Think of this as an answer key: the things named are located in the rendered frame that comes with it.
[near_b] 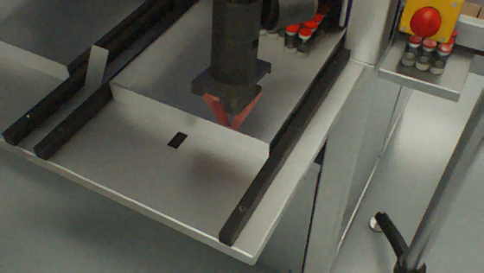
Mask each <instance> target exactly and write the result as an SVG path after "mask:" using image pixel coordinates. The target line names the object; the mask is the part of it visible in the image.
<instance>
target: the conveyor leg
mask: <svg viewBox="0 0 484 273"><path fill-rule="evenodd" d="M483 150H484V86H483V88H482V90H481V93H480V96H479V98H478V99H477V101H476V103H475V105H474V109H473V110H472V111H471V113H470V116H469V118H468V121H467V122H466V125H465V127H464V129H463V131H462V134H461V136H460V138H459V140H458V142H457V144H456V146H455V148H454V150H453V152H452V155H451V157H450V158H449V161H448V164H447V166H446V168H445V169H444V171H443V175H442V177H441V179H440V180H439V182H438V184H437V186H436V189H435V191H434V193H433V195H432V197H431V199H430V202H429V205H428V208H427V210H426V212H425V214H424V216H423V218H422V220H421V223H420V225H419V227H418V228H417V232H416V234H415V236H414V238H413V239H412V241H411V245H410V246H409V248H408V250H407V252H406V254H405V256H404V259H403V266H404V268H405V269H406V270H407V271H409V272H411V273H417V272H419V271H420V270H421V268H422V266H423V264H424V261H425V260H426V258H427V256H428V255H429V253H430V250H431V249H432V247H433V245H434V243H435V242H436V240H437V236H438V234H439V232H440V231H441V229H442V227H443V224H444V222H445V220H446V218H447V217H448V216H449V214H450V212H451V210H452V208H453V206H454V204H455V202H456V200H457V198H458V197H459V195H460V193H461V191H462V189H463V187H464V185H465V183H466V181H467V180H468V178H469V176H470V175H471V173H472V171H473V169H474V166H475V164H476V163H477V161H478V159H479V157H480V155H481V153H482V151H483Z"/></svg>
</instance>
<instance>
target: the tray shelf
mask: <svg viewBox="0 0 484 273"><path fill-rule="evenodd" d="M197 1H198V0H175V6H174V7H173V8H172V9H171V10H170V11H168V12H167V13H166V14H165V15H164V16H163V17H162V18H161V19H160V20H159V21H158V22H157V23H156V24H154V25H153V26H152V27H150V28H149V29H148V30H146V31H145V32H144V33H143V34H142V35H141V36H140V37H138V38H137V39H136V40H135V41H134V42H133V43H131V45H130V46H129V47H128V48H127V49H126V50H125V51H123V53H121V55H119V56H117V57H116V58H115V59H114V60H113V61H112V62H111V63H109V64H108V65H107V66H106V67H105V73H104V78H103V82H102V85H103V84H104V83H105V82H106V81H107V80H108V79H109V78H110V77H111V76H112V75H113V74H114V73H115V72H117V71H118V70H119V69H120V68H121V67H122V66H123V65H124V64H125V63H126V62H128V61H129V60H130V59H132V58H133V56H134V55H135V54H137V53H138V52H139V51H140V50H141V49H142V48H143V47H144V46H146V45H147V44H148V43H149V42H150V41H151V40H152V39H153V38H154V37H155V36H157V35H158V34H159V33H160V32H161V31H162V30H163V29H165V28H166V27H167V26H168V25H169V24H170V23H171V22H172V21H173V20H174V19H176V18H177V17H178V16H179V15H180V14H181V13H182V12H183V11H184V10H185V9H186V8H187V7H188V6H189V5H190V4H191V3H196V2H197ZM365 70H366V65H365V64H362V63H359V62H356V61H353V60H348V61H347V63H346V65H345V66H344V69H343V70H342V72H341V74H340V76H339V77H338V79H337V80H336V81H335V83H334V85H333V86H332V88H331V90H330V91H329V92H328V94H327V96H326V97H325V99H324V100H323V101H322V103H321V105H320V106H319V108H318V110H317V111H316V113H315V115H314V116H313V117H312V119H311V120H310V121H309V125H308V127H307V128H306V130H305V131H304V132H303V134H302V136H301V137H300V139H299V141H298V142H297V144H296V146H295V147H294V148H293V150H292V151H291V152H290V154H289V156H288V157H287V159H286V161H285V162H284V164H283V166H282V167H281V168H280V171H279V173H278V174H277V176H276V177H275V179H274V181H273V182H272V183H271V185H270V187H269V188H268V190H267V192H266V193H265V195H264V197H263V199H262V200H261V201H259V203H258V205H257V207H256V208H255V210H254V212H253V213H252V216H251V218H250V219H249V221H248V222H247V224H246V226H245V228H243V230H242V232H241V233H240V234H239V236H238V238H237V239H236V241H235V242H234V244H233V246H232V247H229V246H226V245H224V244H222V243H221V242H220V241H219V232H220V230H221V228H223V226H224V225H225V223H226V221H227V219H228V218H229V216H230V214H231V213H232V211H233V209H234V208H235V206H236V205H237V204H238V203H239V201H240V200H241V199H242V197H243V196H244V194H245V192H246V191H247V189H248V188H249V186H250V185H251V184H252V180H253V179H254V177H255V176H256V174H257V173H258V172H259V170H260V169H261V168H262V167H263V165H264V163H265V162H266V161H265V160H263V159H260V158H258V157H256V156H253V155H250V154H248V153H245V152H244V151H241V150H239V149H235V148H233V147H228V146H226V145H225V144H223V143H219V142H216V141H214V140H212V139H210V138H207V137H205V136H202V135H199V134H198V133H195V132H193V131H191V130H187V129H184V128H182V127H180V126H178V125H175V124H172V123H170V122H168V121H166V120H163V119H159V118H157V117H153V116H151V115H149V114H146V113H144V112H141V111H139V110H137V109H134V108H132V107H129V106H128V105H124V104H121V103H119V102H117V101H114V100H113V98H112V99H111V100H110V101H109V102H108V103H107V104H106V105H104V106H103V107H102V109H101V110H100V111H99V112H98V113H97V114H96V115H95V116H94V117H92V118H91V119H90V120H89V121H88V122H87V123H85V124H84V125H83V126H82V127H81V128H80V129H79V130H78V131H77V132H76V133H75V134H74V135H73V136H72V137H71V138H70V139H69V140H68V141H67V142H65V143H64V144H63V145H62V146H61V147H60V148H59V149H58V150H57V151H56V152H55V153H54V154H53V155H52V156H51V157H50V158H49V159H47V160H46V161H44V160H42V159H41V158H39V157H37V156H36V154H35V151H34V149H33V147H34V146H36V144H38V143H39V142H40V141H41V140H42V139H43V138H44V137H45V136H46V134H43V133H41V132H40V131H38V129H39V128H41V127H42V126H43V125H44V124H45V123H46V122H47V121H48V120H49V119H50V118H51V117H52V116H53V115H54V114H56V113H58V112H59V110H60V109H61V108H62V107H63V106H64V105H66V104H67V103H68V102H69V101H70V100H71V99H72V98H74V97H75V96H76V95H77V94H78V93H79V92H80V91H82V90H83V89H84V86H83V87H82V88H80V89H79V90H78V91H77V92H76V93H75V94H74V95H73V96H72V97H71V98H70V99H69V100H68V101H67V102H65V103H64V104H63V105H62V106H61V107H60V108H59V109H58V110H57V111H56V112H55V113H54V114H51V115H50V116H49V117H48V118H47V119H46V120H45V121H43V122H42V123H41V124H40V125H39V126H38V127H36V128H35V129H34V130H33V131H32V132H31V133H30V134H28V135H27V136H26V137H25V138H24V139H23V140H22V141H21V142H19V143H18V144H17V146H11V145H9V144H7V143H6V142H5V141H4V139H3V136H2V134H1V133H2V132H4V131H5V130H6V129H7V128H8V127H10V126H11V125H12V124H13V123H14V122H15V121H16V120H17V119H18V118H20V117H21V116H22V115H23V114H24V113H26V112H28V111H29V110H31V109H32V108H33V107H34V106H35V105H37V104H38V103H39V102H40V101H41V100H43V99H44V98H45V97H46V96H47V95H49V93H51V91H53V90H54V89H55V87H57V86H58V85H59V84H60V83H61V82H64V81H63V80H61V79H56V78H55V77H53V76H51V75H48V74H46V73H43V72H40V71H38V70H35V69H34V68H31V67H27V66H25V65H23V64H21V63H18V62H16V61H13V60H10V59H8V58H5V57H3V56H1V55H0V146H1V147H2V148H4V149H6V150H8V151H10V152H12V153H14V154H16V155H19V156H21V157H23V158H25V159H27V160H29V161H31V162H33V163H36V164H38V165H40V166H42V167H44V168H46V169H48V170H50V171H52V172H55V173H56V174H58V175H60V176H62V177H66V178H68V179H69V180H72V181H75V182H77V183H79V184H80V185H82V186H84V187H87V188H90V189H91V190H93V191H95V192H97V193H99V194H102V195H103V196H105V197H107V198H109V199H111V200H114V201H116V202H117V203H119V204H123V205H126V206H128V207H130V208H132V209H134V210H136V211H137V212H139V213H142V214H144V215H146V216H148V217H150V218H152V219H154V220H156V221H158V222H161V223H163V224H165V225H166V226H168V227H170V228H172V229H174V230H178V231H180V232H183V233H185V234H187V235H189V236H190V237H192V238H196V239H197V240H199V241H201V242H202V243H204V244H207V245H209V246H211V247H213V248H215V249H217V250H219V251H222V252H224V253H225V254H227V255H228V256H231V257H234V258H236V259H239V260H241V261H243V262H245V263H248V264H250V265H254V264H255V262H256V261H257V259H258V257H259V256H260V254H261V252H262V250H263V249H264V247H265V245H266V244H267V242H268V240H269V238H270V237H271V234H272V233H273V232H274V230H275V229H276V228H277V225H278V223H279V222H280V220H281V217H282V216H283V213H284V211H285V210H286V208H287V206H288V205H289V203H290V201H291V200H292V199H293V197H294V195H295V193H296V191H297V189H298V188H299V187H300V185H301V183H302V181H303V179H304V177H305V175H306V174H307V173H308V172H309V168H310V166H311V165H312V163H313V161H314V159H315V158H316V156H317V154H318V153H319V151H320V149H321V147H322V146H323V144H324V143H325V142H326V140H327V138H328V136H329V134H330V132H331V130H332V129H333V128H334V125H335V124H336V122H337V120H338V118H340V114H341V113H342V111H343V109H344V107H345V106H346V104H347V102H348V100H349V99H350V97H351V96H352V94H353V91H354V90H355V88H356V87H357V85H358V84H359V83H360V80H361V79H362V77H363V75H364V73H365ZM178 131H179V132H181V133H183V134H186V135H188V137H187V138H186V139H185V140H184V142H183V143H182V144H181V145H180V147H178V148H177V149H176V148H173V147H169V146H168V144H169V143H170V140H171V139H172V138H173V137H174V136H175V134H176V133H177V132H178Z"/></svg>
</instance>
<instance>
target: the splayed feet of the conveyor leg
mask: <svg viewBox="0 0 484 273"><path fill-rule="evenodd" d="M368 224H369V227H370V229H371V230H372V231H374V232H377V233H384V235H385V237H386V239H387V240H388V241H389V243H390V245H391V247H392V249H393V251H394V253H395V255H396V257H397V261H396V263H395V264H394V266H393V273H411V272H409V271H407V270H406V269H405V268H404V266H403V259H404V256H405V254H406V252H407V250H408V248H409V247H408V245H407V244H406V242H405V241H404V239H403V237H402V235H401V234H400V232H399V231H398V229H397V227H396V226H395V225H394V224H393V223H392V221H391V219H390V218H389V216H388V215H387V213H386V212H384V211H382V210H380V211H379V212H378V213H376V215H375V216H374V217H372V218H370V220H369V223H368ZM417 273H426V264H425V263H423V266H422V268H421V270H420V271H419V272H417Z"/></svg>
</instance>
